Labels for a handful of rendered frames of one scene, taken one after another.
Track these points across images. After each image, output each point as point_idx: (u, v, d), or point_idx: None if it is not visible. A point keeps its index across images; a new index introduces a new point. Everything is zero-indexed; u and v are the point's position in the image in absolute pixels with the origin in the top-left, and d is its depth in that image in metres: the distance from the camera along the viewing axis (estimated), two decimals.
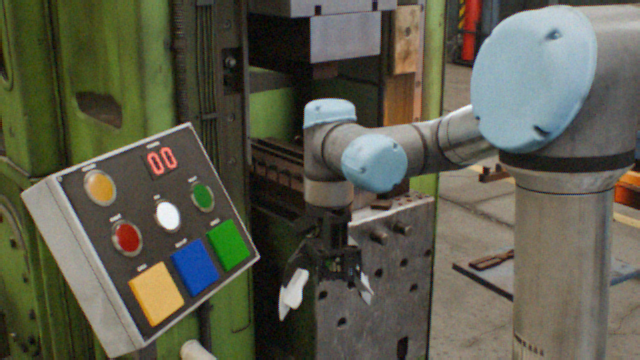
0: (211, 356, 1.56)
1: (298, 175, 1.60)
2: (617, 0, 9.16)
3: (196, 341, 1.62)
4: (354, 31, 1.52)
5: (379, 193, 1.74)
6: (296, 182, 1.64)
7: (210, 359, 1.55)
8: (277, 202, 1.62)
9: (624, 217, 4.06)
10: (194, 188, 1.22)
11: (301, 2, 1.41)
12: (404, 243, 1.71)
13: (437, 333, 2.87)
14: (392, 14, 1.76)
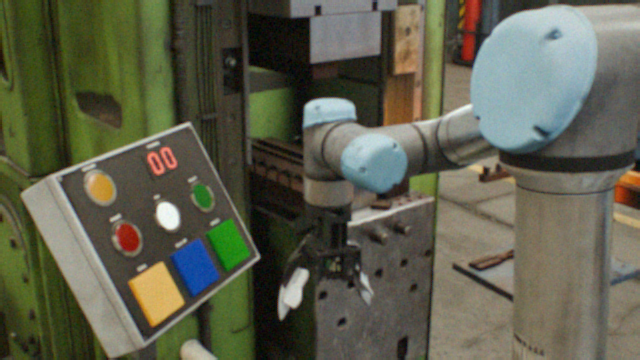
0: (211, 356, 1.56)
1: (298, 175, 1.60)
2: (617, 0, 9.16)
3: (196, 341, 1.62)
4: (354, 31, 1.52)
5: (379, 193, 1.74)
6: (296, 182, 1.64)
7: (210, 359, 1.55)
8: (277, 202, 1.62)
9: (624, 217, 4.06)
10: (194, 188, 1.22)
11: (301, 2, 1.41)
12: (404, 243, 1.71)
13: (437, 333, 2.87)
14: (392, 14, 1.76)
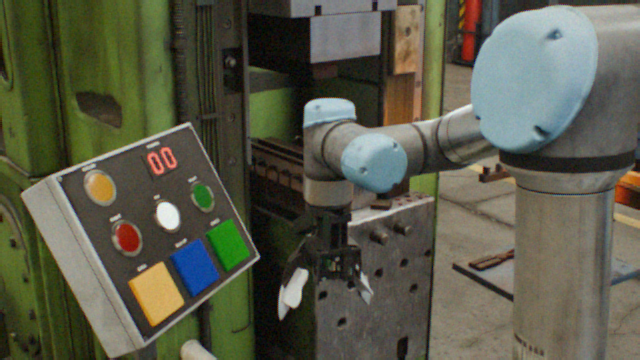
0: (211, 356, 1.56)
1: (298, 175, 1.60)
2: (617, 0, 9.16)
3: (196, 341, 1.62)
4: (354, 31, 1.52)
5: (379, 193, 1.74)
6: (296, 182, 1.64)
7: (210, 359, 1.55)
8: (277, 202, 1.62)
9: (624, 217, 4.06)
10: (194, 188, 1.22)
11: (301, 2, 1.41)
12: (404, 243, 1.71)
13: (437, 333, 2.87)
14: (392, 14, 1.76)
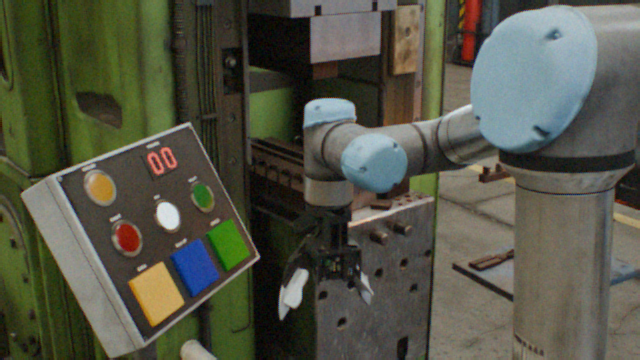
0: (211, 356, 1.56)
1: (298, 175, 1.60)
2: (617, 0, 9.16)
3: (196, 341, 1.62)
4: (354, 31, 1.52)
5: (379, 193, 1.74)
6: (296, 182, 1.64)
7: (210, 359, 1.55)
8: (277, 202, 1.62)
9: (624, 217, 4.06)
10: (194, 188, 1.22)
11: (301, 2, 1.41)
12: (404, 243, 1.71)
13: (437, 333, 2.87)
14: (392, 14, 1.76)
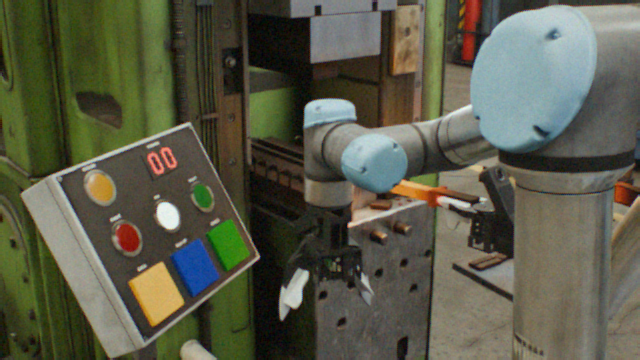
0: (211, 356, 1.56)
1: (298, 175, 1.60)
2: (617, 0, 9.16)
3: (196, 341, 1.62)
4: (354, 31, 1.52)
5: (379, 193, 1.74)
6: (296, 182, 1.64)
7: (210, 359, 1.55)
8: (277, 202, 1.62)
9: None
10: (194, 188, 1.22)
11: (301, 2, 1.41)
12: (404, 243, 1.71)
13: (437, 333, 2.87)
14: (392, 14, 1.76)
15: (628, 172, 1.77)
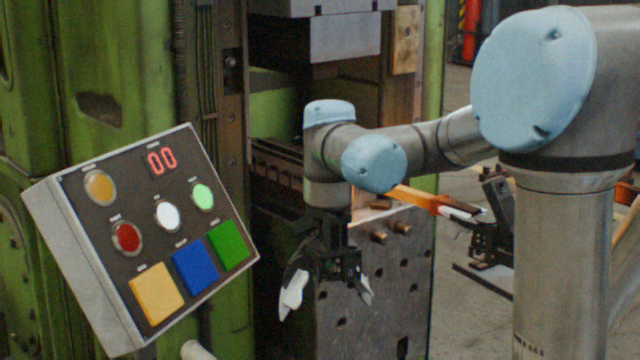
0: (211, 356, 1.56)
1: (298, 175, 1.60)
2: (617, 0, 9.16)
3: (196, 341, 1.62)
4: (354, 31, 1.52)
5: (379, 193, 1.74)
6: (296, 182, 1.64)
7: (210, 359, 1.55)
8: (277, 202, 1.62)
9: (624, 217, 4.06)
10: (194, 188, 1.22)
11: (301, 2, 1.41)
12: (404, 243, 1.71)
13: (437, 333, 2.87)
14: (392, 14, 1.76)
15: (628, 172, 1.77)
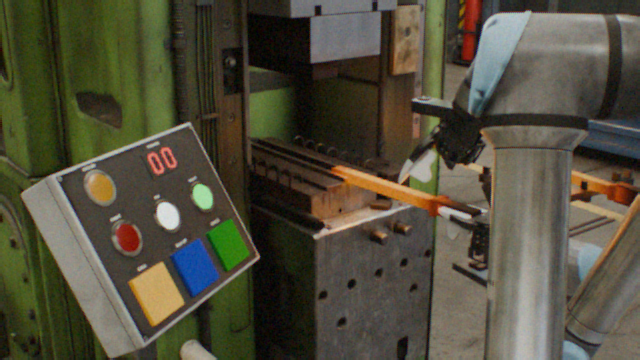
0: (211, 356, 1.56)
1: (298, 175, 1.60)
2: (617, 0, 9.16)
3: (196, 341, 1.62)
4: (354, 31, 1.52)
5: (379, 193, 1.74)
6: (296, 182, 1.64)
7: (210, 359, 1.55)
8: (277, 202, 1.62)
9: None
10: (194, 188, 1.22)
11: (301, 2, 1.41)
12: (404, 243, 1.71)
13: (437, 333, 2.87)
14: (392, 14, 1.76)
15: (628, 172, 1.77)
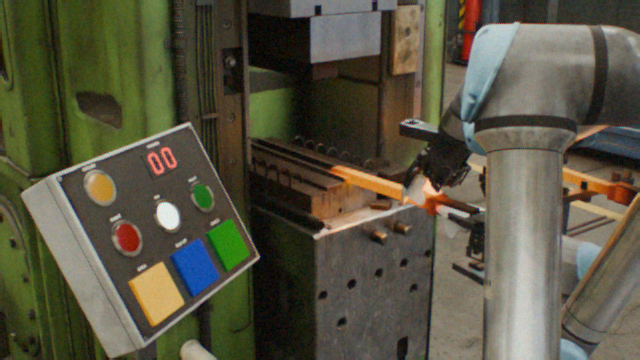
0: (211, 356, 1.56)
1: (298, 175, 1.60)
2: (617, 0, 9.16)
3: (196, 341, 1.62)
4: (354, 31, 1.52)
5: (379, 193, 1.74)
6: (296, 182, 1.64)
7: (210, 359, 1.55)
8: (277, 202, 1.62)
9: None
10: (194, 188, 1.22)
11: (301, 2, 1.41)
12: (404, 243, 1.71)
13: (437, 333, 2.87)
14: (392, 14, 1.76)
15: (628, 172, 1.77)
